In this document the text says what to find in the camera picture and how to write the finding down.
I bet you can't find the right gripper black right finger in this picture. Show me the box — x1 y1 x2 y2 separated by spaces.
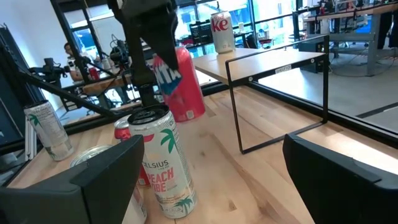
282 133 398 224

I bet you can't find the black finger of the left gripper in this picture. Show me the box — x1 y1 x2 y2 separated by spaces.
123 26 158 107
149 17 180 71

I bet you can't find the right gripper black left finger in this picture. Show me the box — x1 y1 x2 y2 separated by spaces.
0 134 146 224

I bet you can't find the orange Fanta can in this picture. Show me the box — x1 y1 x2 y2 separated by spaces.
113 115 152 187
152 46 206 123

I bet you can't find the silver Diet Coke can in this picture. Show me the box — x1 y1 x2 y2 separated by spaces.
210 11 236 54

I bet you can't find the white Celsius palm can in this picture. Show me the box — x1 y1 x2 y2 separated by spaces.
127 104 198 220
23 100 75 162

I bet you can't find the black plastic crate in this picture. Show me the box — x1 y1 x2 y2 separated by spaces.
188 22 214 45

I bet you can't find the person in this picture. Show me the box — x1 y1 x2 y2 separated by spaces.
63 42 86 82

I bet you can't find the silver aluminium extrusion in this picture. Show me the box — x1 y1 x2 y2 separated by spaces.
24 117 37 161

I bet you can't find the wooden background workbench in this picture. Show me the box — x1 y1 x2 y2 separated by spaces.
303 2 398 77

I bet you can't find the wooden shelf with black frame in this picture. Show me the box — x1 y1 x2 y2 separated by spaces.
192 34 330 155

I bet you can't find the black camera on tripod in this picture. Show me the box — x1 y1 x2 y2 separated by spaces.
29 57 71 82

